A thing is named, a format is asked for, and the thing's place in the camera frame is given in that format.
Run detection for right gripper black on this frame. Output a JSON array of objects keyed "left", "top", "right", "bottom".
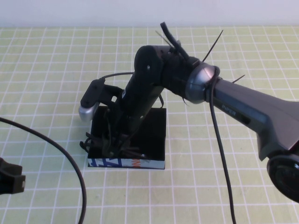
[{"left": 102, "top": 88, "right": 162, "bottom": 157}]

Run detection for black frame glasses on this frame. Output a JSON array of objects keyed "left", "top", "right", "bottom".
[{"left": 78, "top": 132, "right": 147, "bottom": 161}]

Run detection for black glasses case printed side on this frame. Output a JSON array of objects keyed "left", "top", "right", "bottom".
[{"left": 87, "top": 106, "right": 167, "bottom": 170}]

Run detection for green white grid tablecloth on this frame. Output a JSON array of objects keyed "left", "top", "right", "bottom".
[{"left": 0, "top": 26, "right": 299, "bottom": 224}]

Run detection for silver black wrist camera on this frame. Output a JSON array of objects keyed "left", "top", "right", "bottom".
[{"left": 78, "top": 79, "right": 106, "bottom": 123}]

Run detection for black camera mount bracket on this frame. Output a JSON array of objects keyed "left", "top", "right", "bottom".
[{"left": 102, "top": 84, "right": 126, "bottom": 109}]

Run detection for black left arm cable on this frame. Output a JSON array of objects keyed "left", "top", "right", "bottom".
[{"left": 0, "top": 117, "right": 87, "bottom": 224}]

